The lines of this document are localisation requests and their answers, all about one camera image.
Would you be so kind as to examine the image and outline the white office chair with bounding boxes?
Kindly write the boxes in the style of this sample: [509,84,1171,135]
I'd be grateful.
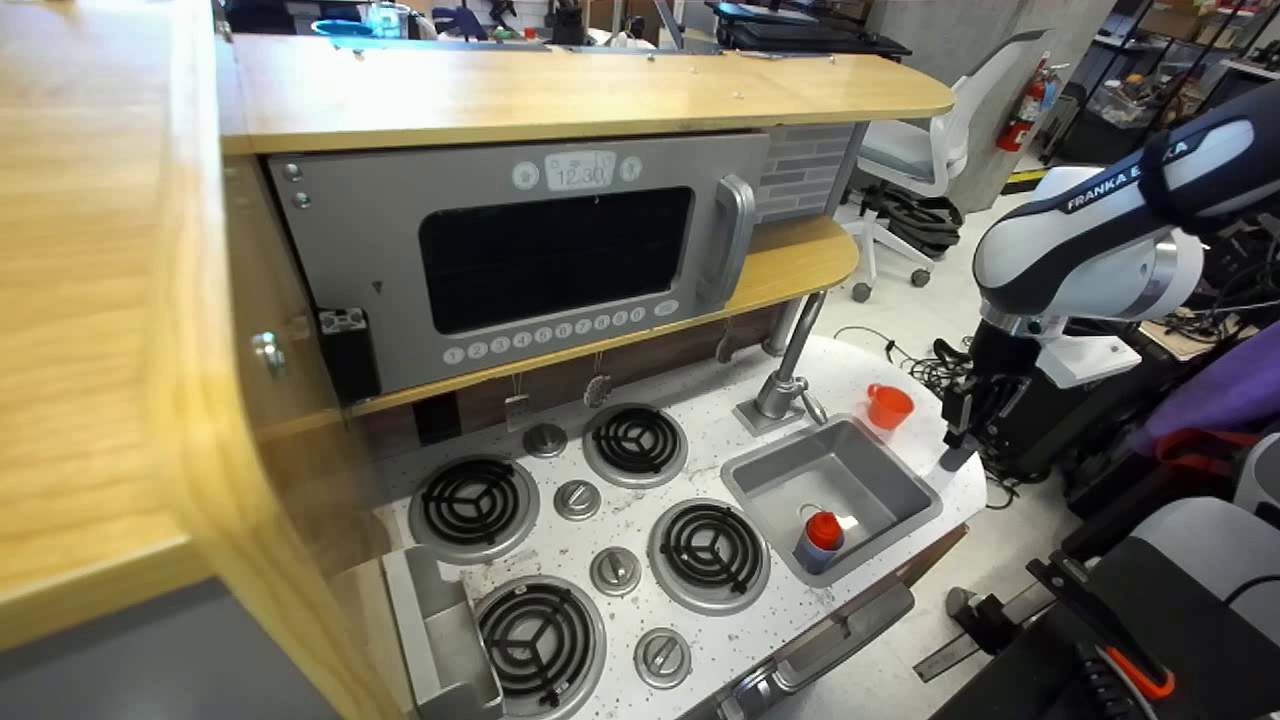
[836,27,1052,309]

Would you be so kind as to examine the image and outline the silver bolt head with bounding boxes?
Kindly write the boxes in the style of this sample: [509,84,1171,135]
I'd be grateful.
[251,326,291,379]

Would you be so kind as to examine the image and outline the purple cloth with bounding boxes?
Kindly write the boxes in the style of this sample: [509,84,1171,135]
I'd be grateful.
[1137,321,1280,463]

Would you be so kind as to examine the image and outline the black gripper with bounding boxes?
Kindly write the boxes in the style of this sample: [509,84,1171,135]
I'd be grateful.
[934,321,1049,459]

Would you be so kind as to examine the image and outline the red fire extinguisher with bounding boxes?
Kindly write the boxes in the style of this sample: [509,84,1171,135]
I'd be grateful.
[991,60,1059,155]

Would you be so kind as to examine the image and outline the gray toy microwave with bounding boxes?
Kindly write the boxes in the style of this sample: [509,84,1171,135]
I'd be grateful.
[262,121,872,402]

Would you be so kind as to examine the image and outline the black metal hinge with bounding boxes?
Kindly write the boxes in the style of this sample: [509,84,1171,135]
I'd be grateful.
[316,302,384,409]

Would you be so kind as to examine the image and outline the gray toy sink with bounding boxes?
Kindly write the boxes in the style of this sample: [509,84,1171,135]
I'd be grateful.
[718,413,945,589]

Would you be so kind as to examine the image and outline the orange cup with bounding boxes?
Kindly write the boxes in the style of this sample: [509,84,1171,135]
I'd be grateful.
[860,379,919,440]

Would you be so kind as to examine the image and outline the black equipment case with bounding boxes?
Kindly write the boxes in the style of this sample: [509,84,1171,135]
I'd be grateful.
[983,372,1184,489]

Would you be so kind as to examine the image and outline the gray toy faucet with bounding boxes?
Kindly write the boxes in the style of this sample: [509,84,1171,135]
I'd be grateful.
[730,288,830,440]

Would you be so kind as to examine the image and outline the black floor cables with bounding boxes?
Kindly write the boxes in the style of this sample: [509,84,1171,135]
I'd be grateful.
[863,314,976,402]

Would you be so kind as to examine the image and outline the gray plastic side bin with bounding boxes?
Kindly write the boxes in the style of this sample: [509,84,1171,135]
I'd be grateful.
[379,542,510,720]

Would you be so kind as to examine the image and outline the wooden side panel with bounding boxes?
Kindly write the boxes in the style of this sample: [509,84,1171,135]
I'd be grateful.
[0,0,411,720]

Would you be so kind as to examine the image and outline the gray oven door handle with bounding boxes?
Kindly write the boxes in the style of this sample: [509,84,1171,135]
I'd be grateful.
[717,575,924,720]

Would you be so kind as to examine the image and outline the black coil burner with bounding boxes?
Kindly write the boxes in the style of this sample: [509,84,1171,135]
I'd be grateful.
[473,570,613,720]
[579,398,691,490]
[408,451,545,562]
[643,497,776,614]

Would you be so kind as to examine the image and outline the gray stove knob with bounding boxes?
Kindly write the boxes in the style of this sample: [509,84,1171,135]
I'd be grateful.
[552,477,604,522]
[588,542,647,599]
[518,421,573,459]
[628,624,696,691]

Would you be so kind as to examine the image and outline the small red object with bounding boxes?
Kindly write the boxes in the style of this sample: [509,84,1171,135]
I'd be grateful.
[790,506,846,580]

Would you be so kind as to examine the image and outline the long wooden shelf board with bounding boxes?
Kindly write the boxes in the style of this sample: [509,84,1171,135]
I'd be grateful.
[217,33,961,159]

